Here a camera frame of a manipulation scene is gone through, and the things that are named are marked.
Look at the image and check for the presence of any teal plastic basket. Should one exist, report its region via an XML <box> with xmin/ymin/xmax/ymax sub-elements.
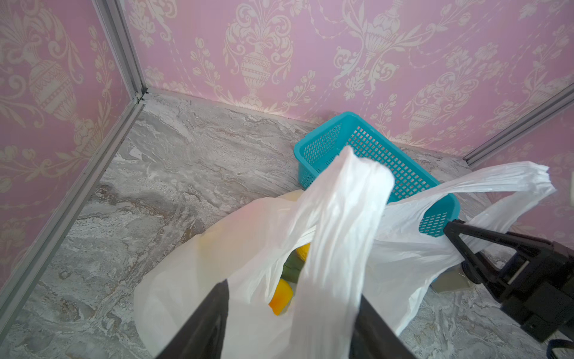
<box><xmin>293</xmin><ymin>111</ymin><xmax>461</xmax><ymax>239</ymax></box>

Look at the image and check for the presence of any yellow fruit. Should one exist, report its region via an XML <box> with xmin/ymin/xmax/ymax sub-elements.
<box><xmin>268</xmin><ymin>279</ymin><xmax>294</xmax><ymax>316</ymax></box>

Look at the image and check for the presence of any yellow banana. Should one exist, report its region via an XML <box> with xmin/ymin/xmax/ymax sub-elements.
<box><xmin>295</xmin><ymin>243</ymin><xmax>310</xmax><ymax>262</ymax></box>

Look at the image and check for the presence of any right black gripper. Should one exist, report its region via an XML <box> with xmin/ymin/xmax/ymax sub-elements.
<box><xmin>443</xmin><ymin>220</ymin><xmax>573</xmax><ymax>342</ymax></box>

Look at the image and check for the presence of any white plastic bag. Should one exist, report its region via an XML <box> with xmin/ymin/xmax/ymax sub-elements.
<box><xmin>134</xmin><ymin>162</ymin><xmax>555</xmax><ymax>358</ymax></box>

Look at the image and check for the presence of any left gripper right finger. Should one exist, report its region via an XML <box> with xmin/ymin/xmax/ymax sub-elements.
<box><xmin>349</xmin><ymin>296</ymin><xmax>416</xmax><ymax>359</ymax></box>

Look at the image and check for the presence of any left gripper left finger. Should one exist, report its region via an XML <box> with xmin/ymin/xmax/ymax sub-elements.
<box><xmin>156</xmin><ymin>280</ymin><xmax>230</xmax><ymax>359</ymax></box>

